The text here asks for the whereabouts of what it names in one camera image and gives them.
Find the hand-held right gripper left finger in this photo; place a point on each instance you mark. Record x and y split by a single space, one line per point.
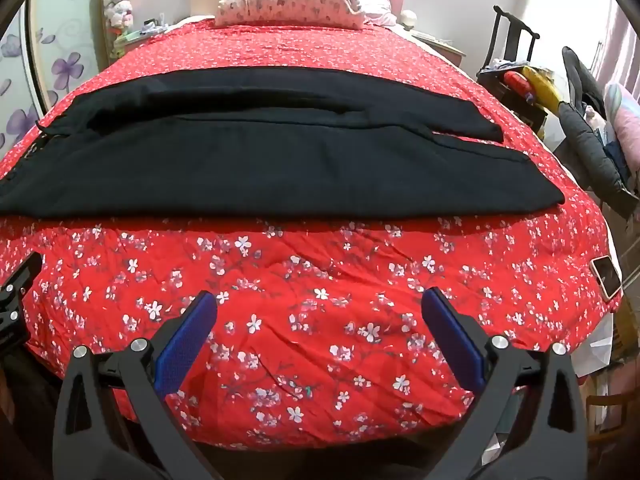
185 345

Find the red floral bedspread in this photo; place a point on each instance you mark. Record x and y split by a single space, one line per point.
310 285

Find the pastel plush cushion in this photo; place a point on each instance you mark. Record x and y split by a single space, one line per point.
625 112

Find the smartphone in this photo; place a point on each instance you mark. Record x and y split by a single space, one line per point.
606 277

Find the pink curtain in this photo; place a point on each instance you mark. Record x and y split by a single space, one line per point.
622 45

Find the wardrobe door with purple flowers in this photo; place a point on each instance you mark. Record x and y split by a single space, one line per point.
60 50

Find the nightstand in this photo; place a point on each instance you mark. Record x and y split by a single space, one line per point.
442 50

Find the yellow toy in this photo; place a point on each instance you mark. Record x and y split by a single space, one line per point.
542 87

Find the pink pillow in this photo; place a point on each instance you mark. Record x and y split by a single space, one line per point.
377 5

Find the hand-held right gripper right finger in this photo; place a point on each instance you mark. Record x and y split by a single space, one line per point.
455 345

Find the grey padded jacket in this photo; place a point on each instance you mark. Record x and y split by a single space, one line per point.
585 135

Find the black wooden chair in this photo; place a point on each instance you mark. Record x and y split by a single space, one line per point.
510 40

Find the plush toys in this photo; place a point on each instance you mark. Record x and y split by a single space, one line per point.
119 5

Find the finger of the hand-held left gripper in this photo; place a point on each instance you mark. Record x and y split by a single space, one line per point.
17 290

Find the red toy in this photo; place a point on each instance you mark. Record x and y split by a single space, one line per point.
515 85

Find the white round ornament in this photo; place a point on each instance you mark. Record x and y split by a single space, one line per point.
410 18

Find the black pants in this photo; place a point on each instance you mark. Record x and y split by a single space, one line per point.
280 160

